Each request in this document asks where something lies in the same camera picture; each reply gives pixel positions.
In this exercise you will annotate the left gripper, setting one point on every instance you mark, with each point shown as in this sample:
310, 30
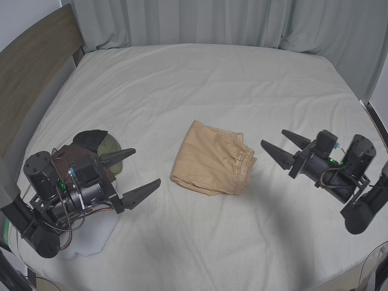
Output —
97, 189

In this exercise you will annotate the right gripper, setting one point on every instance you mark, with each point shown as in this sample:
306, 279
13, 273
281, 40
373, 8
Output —
307, 162

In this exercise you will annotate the tan shorts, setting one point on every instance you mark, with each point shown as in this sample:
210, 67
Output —
212, 165

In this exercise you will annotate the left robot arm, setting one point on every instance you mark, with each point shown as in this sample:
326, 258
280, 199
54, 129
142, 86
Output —
39, 205

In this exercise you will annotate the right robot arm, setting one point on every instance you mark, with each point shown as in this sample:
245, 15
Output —
360, 186

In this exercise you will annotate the bed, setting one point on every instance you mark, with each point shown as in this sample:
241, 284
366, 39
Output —
212, 86

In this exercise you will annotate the green garment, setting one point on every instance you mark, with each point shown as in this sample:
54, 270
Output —
113, 150

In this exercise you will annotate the black garment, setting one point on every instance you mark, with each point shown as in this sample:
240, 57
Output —
89, 138

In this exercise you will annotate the white garment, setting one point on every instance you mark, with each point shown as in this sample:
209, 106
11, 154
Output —
88, 238

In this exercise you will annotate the pale green curtain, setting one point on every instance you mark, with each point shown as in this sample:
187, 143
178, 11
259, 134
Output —
169, 11
333, 17

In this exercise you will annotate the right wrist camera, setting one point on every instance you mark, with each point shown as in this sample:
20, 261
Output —
326, 144

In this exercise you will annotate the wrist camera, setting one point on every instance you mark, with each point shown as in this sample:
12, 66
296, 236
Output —
326, 144
86, 171

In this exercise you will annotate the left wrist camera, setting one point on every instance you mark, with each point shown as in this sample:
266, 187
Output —
86, 171

